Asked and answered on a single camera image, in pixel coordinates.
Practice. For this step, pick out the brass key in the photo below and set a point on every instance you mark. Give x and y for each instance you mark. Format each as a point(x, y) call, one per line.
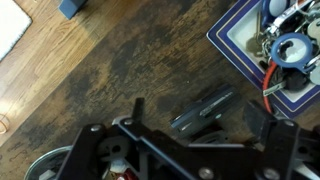
point(255, 45)

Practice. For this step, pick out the blue grey block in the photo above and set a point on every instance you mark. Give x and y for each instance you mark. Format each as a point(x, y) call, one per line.
point(71, 7)

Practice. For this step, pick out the blue holder white tag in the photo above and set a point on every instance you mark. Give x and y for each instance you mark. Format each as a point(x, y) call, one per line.
point(278, 6)

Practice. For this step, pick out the dark wooden console table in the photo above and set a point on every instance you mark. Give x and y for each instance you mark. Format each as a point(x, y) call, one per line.
point(150, 60)

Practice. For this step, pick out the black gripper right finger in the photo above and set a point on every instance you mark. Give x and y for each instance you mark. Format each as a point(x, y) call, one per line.
point(258, 116)

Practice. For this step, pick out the silver key bunch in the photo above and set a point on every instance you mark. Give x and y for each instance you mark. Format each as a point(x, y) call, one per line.
point(315, 30)

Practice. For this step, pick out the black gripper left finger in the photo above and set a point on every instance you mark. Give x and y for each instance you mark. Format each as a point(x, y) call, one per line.
point(138, 108)

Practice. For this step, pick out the big black rectangular case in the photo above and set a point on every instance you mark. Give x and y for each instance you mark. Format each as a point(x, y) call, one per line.
point(203, 111)

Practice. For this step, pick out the white rug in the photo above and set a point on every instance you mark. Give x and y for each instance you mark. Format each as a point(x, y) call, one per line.
point(11, 23)

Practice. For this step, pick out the black key fob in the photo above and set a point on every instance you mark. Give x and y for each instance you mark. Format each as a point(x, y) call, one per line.
point(296, 80)

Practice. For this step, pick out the blue white square tray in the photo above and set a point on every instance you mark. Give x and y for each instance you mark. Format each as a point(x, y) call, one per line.
point(240, 30)

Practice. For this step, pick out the silver metal key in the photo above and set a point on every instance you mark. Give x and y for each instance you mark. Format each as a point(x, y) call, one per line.
point(275, 88)

